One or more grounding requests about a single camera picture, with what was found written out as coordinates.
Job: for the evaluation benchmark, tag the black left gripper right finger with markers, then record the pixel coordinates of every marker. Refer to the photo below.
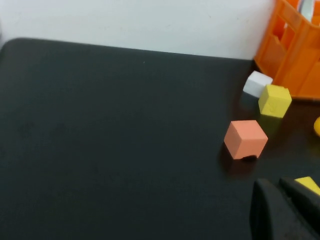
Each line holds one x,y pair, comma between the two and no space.
306,207

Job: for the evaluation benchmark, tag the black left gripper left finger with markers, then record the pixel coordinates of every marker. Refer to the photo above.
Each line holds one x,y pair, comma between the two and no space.
270,215

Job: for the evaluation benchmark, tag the orange plastic cutlery holder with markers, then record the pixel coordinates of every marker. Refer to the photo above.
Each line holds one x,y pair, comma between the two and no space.
292,57

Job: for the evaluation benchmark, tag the yellow foam cube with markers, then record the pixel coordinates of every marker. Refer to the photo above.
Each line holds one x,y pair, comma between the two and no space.
273,102
310,183

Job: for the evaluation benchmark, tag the salmon foam cube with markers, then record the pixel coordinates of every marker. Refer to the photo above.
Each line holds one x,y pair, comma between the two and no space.
246,140

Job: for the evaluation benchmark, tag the yellow rubber duck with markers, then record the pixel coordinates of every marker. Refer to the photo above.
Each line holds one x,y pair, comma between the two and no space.
317,126

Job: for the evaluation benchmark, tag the white foam cube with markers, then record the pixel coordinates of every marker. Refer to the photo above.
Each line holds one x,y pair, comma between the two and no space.
256,83

